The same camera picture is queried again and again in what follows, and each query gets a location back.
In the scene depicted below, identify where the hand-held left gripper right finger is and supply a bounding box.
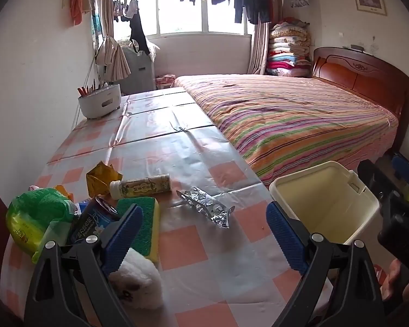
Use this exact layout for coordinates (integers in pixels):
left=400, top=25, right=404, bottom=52
left=266, top=201, right=386, bottom=327

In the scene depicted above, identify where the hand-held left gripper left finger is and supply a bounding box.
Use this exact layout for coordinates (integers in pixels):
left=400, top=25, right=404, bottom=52
left=25, top=204, right=144, bottom=327

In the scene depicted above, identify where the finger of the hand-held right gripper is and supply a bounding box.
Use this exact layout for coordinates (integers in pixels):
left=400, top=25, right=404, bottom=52
left=392, top=153, right=409, bottom=191
left=357, top=159, right=391, bottom=212

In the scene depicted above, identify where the green yellow sponge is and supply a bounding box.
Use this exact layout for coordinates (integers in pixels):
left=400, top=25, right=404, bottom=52
left=116, top=196, right=161, bottom=264

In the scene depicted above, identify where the dark snack packet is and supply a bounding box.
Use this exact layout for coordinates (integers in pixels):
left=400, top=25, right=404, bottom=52
left=66, top=196, right=121, bottom=246

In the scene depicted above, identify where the printed drink bottle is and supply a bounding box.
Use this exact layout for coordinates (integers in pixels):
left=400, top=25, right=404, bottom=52
left=109, top=173, right=171, bottom=200

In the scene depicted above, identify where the cream plastic bin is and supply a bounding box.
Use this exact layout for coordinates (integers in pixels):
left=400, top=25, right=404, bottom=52
left=269, top=161, right=380, bottom=246

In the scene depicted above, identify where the white plush toy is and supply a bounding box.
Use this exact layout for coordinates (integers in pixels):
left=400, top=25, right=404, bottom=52
left=107, top=247, right=164, bottom=310

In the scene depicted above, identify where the yellow wrapper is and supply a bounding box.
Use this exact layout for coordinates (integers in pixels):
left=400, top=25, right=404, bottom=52
left=86, top=162, right=124, bottom=196

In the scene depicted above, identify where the silver foil blister pack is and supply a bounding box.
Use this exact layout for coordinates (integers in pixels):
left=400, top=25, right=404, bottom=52
left=176, top=187, right=236, bottom=229

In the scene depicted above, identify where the green plastic bag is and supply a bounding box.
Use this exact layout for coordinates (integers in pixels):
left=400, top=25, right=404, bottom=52
left=6, top=187, right=76, bottom=263

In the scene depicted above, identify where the striped bed sheet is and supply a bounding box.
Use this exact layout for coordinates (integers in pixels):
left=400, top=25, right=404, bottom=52
left=172, top=73, right=399, bottom=186

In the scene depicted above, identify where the checked plastic tablecloth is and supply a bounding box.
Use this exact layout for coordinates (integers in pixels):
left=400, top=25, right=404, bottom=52
left=0, top=87, right=331, bottom=327

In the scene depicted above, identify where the wooden headboard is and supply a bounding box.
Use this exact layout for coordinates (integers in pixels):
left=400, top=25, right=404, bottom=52
left=310, top=46, right=409, bottom=154

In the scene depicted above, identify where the white utensil holder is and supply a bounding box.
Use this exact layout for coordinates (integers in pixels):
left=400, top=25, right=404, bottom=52
left=78, top=83, right=121, bottom=119

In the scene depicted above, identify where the bundle of chopsticks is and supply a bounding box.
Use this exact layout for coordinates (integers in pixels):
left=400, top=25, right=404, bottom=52
left=77, top=78, right=113, bottom=96

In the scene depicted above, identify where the stack of folded quilts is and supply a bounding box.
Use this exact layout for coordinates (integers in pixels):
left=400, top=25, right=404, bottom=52
left=266, top=18, right=312, bottom=77

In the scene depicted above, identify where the pink cardboard box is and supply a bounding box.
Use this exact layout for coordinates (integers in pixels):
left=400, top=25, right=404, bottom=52
left=155, top=74, right=176, bottom=90

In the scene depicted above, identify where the grey air conditioner unit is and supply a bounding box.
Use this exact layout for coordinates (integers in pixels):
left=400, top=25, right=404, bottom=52
left=121, top=46, right=156, bottom=96

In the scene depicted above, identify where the striped pink curtain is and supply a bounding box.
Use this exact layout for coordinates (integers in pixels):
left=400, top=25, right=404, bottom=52
left=247, top=20, right=271, bottom=75
left=95, top=0, right=132, bottom=82

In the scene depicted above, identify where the floral cloth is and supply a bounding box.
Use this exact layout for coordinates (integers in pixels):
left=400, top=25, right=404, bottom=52
left=118, top=39, right=161, bottom=57

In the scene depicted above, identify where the black hanging garment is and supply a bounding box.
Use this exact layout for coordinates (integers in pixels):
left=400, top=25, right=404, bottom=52
left=129, top=7, right=151, bottom=57

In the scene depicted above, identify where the teal hanging cloth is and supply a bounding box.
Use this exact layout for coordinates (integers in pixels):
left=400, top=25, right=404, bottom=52
left=91, top=12, right=103, bottom=36

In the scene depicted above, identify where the hanging socks rack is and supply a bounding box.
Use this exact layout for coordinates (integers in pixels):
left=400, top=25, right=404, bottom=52
left=112, top=0, right=140, bottom=23

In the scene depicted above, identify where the window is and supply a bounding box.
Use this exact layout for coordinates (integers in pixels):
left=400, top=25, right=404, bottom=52
left=112, top=0, right=256, bottom=38

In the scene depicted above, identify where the orange wall towel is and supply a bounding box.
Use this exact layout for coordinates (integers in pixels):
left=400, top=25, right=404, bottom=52
left=70, top=0, right=92, bottom=26

